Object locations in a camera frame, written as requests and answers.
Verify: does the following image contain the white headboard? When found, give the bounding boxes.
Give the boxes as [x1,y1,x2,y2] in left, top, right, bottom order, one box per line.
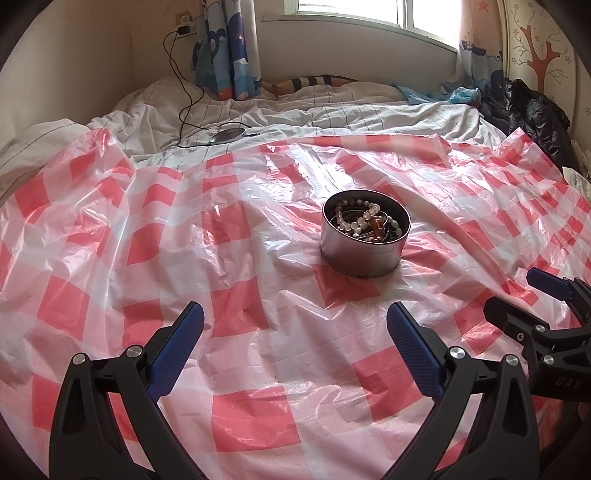
[1,1,134,145]

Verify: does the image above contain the window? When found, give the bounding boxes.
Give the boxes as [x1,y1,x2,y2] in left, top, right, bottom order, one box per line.
[294,0,462,47]

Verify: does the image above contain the cartoon curtain right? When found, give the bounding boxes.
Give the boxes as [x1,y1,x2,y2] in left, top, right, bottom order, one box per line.
[458,0,505,104]

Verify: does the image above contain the round grey device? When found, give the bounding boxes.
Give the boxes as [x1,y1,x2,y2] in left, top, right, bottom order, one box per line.
[209,127,245,145]

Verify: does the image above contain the white striped duvet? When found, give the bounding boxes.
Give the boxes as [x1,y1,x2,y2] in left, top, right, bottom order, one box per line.
[1,77,506,200]

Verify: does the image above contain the black jacket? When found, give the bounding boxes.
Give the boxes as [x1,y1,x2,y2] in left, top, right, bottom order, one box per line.
[479,79,579,171]

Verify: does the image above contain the black charger cable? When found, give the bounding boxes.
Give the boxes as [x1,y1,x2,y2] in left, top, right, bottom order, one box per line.
[162,27,253,150]

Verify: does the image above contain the blue plastic bag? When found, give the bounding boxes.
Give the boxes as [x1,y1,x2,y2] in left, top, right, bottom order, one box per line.
[394,84,481,106]

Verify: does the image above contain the round metal tin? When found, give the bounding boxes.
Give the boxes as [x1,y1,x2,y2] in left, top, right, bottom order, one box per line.
[320,190,412,278]

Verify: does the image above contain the striped pillow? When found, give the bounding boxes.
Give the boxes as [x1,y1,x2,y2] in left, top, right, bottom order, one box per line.
[262,75,356,98]

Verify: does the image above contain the red white checkered plastic sheet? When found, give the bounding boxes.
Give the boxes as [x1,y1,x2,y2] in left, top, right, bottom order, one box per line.
[1,129,590,479]

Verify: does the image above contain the blue cartoon curtain left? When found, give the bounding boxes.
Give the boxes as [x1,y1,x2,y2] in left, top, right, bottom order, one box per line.
[191,0,262,101]

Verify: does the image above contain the wall socket with plug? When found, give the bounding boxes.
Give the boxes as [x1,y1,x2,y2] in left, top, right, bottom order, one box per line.
[175,11,193,37]

